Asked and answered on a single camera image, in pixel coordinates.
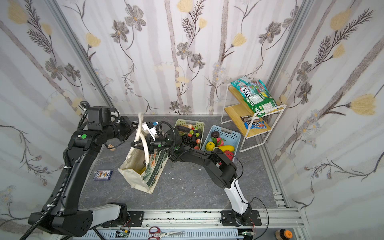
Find light green plastic basket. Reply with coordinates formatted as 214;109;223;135
175;119;205;150

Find cream canvas grocery bag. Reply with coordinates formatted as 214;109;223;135
118;113;168;194

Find light blue plastic basket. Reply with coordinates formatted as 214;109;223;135
201;125;241;161

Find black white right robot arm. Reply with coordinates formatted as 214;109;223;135
144;129;252;226

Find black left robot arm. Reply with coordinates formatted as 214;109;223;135
21;116;138;240

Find brown candy bag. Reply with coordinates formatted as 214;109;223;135
241;116;260;123

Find green snack bag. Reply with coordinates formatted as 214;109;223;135
231;77;278;117

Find black toy grapes bunch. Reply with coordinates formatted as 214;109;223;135
182;134;197;148

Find small tan card box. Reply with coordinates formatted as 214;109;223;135
107;144;116;151

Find yellow toy lemon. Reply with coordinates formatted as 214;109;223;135
206;142;216;152

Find dark brown toy fruit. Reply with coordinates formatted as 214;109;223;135
211;131;220;138

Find pink red toy strawberry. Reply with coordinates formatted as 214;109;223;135
216;138;225;147

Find blue playing cards box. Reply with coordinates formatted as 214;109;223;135
93;170;113;181

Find white metal wooden shelf rack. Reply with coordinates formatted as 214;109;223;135
221;84;287;153

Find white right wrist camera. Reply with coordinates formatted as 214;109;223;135
142;122;158;141

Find black corrugated cable conduit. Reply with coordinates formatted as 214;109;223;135
19;148;71;240

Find red handled scissors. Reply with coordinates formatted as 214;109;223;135
148;227;185;240

